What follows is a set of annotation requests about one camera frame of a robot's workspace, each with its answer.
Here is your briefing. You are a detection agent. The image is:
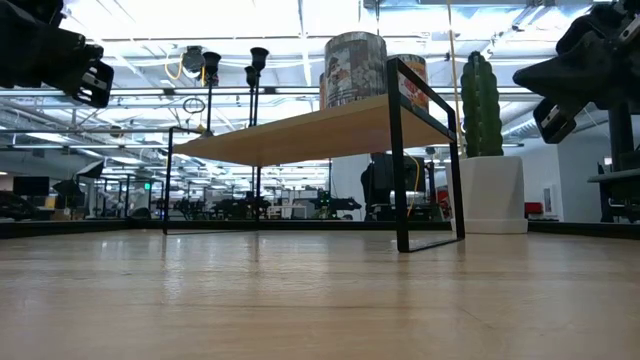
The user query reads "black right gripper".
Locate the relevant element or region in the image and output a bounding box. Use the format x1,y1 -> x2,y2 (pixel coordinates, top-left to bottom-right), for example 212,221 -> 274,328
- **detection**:
512,0 -> 640,146

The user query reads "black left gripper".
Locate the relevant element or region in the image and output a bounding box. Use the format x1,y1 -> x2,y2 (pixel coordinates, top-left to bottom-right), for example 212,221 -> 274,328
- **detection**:
0,0 -> 116,109

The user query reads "black candlestick holder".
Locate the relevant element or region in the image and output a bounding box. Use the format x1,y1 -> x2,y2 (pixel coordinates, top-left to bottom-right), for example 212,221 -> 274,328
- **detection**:
243,64 -> 259,129
201,50 -> 222,139
249,46 -> 270,128

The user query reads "sandalwood label candle jar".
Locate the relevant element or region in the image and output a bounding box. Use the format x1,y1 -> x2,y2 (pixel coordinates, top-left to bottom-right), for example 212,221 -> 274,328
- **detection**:
323,30 -> 389,110

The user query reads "black softbox studio light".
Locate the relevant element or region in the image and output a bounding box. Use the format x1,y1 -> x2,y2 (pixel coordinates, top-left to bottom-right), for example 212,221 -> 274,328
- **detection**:
74,159 -> 106,182

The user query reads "black desk monitor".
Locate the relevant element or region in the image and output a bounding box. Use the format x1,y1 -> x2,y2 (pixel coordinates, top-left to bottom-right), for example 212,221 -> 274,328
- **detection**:
12,175 -> 51,197

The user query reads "person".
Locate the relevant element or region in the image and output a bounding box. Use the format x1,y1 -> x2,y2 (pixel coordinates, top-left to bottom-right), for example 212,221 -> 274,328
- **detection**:
360,152 -> 397,222

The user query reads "white background table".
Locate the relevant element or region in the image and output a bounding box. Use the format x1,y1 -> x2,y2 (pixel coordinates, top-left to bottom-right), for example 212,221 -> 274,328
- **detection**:
266,204 -> 308,221

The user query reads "black ceiling cable reel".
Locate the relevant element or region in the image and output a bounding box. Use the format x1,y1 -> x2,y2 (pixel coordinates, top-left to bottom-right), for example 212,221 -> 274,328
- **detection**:
179,45 -> 207,75

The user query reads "hanging black cable loop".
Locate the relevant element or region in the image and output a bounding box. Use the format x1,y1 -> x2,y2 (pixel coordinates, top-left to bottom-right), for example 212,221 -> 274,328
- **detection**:
182,96 -> 207,115

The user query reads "yellow hanging cable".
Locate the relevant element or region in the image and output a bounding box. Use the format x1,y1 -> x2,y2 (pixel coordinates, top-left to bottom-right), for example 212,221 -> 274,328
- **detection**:
405,152 -> 422,217

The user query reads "black wall monitor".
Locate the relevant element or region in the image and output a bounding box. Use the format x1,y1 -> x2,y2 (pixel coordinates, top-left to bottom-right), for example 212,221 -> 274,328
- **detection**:
379,152 -> 427,193

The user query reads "black table edge rail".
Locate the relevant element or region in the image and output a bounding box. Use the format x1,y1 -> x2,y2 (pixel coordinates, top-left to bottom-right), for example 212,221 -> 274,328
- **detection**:
0,218 -> 640,240

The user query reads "wooden shelf black metal frame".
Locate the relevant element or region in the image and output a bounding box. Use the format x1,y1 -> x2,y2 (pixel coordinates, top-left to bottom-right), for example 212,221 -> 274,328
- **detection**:
162,56 -> 466,254

